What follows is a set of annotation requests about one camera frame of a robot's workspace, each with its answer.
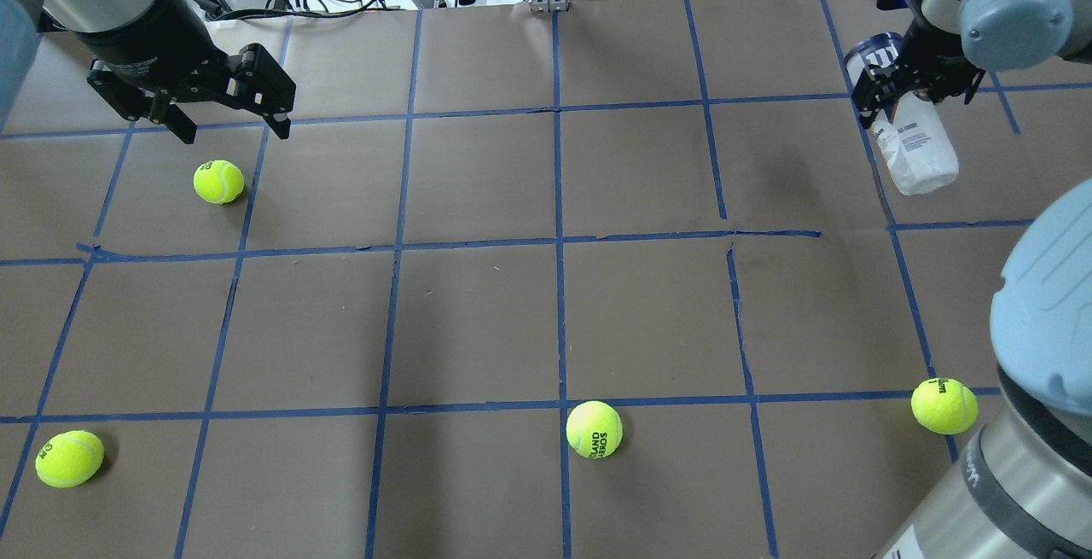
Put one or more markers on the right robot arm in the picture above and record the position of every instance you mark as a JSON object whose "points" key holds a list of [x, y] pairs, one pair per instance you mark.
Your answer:
{"points": [[1020, 488]]}

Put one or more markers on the tennis ball near left gripper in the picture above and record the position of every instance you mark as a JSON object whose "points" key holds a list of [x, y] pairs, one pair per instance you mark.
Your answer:
{"points": [[218, 182]]}

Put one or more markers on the tennis ball Wilson right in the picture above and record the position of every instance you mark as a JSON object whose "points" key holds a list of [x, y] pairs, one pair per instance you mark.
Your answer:
{"points": [[944, 406]]}

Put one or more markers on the tennis ball Roland Garros centre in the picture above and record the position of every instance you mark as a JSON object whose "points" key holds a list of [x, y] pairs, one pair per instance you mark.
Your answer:
{"points": [[594, 430]]}

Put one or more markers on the Wilson tennis ball can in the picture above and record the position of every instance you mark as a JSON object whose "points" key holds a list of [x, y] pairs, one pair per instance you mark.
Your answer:
{"points": [[918, 153]]}

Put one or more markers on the tennis ball front left corner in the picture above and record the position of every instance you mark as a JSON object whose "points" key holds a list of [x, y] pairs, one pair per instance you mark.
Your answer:
{"points": [[69, 459]]}

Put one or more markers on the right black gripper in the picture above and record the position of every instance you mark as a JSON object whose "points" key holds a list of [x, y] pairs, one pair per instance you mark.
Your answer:
{"points": [[927, 49]]}

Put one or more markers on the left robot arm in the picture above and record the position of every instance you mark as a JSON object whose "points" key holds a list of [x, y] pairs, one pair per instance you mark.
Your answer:
{"points": [[20, 33]]}

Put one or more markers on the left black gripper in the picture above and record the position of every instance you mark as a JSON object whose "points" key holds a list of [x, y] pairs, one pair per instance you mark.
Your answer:
{"points": [[147, 54]]}

